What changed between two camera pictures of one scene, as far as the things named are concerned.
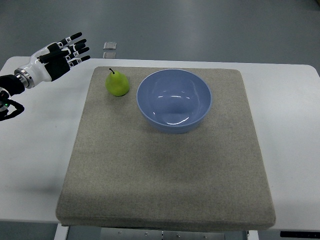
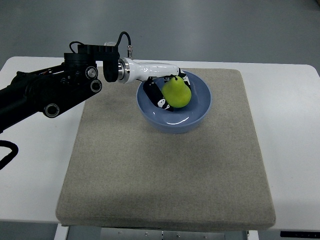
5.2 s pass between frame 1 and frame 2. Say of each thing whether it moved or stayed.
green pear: moved
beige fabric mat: stayed
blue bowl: stayed
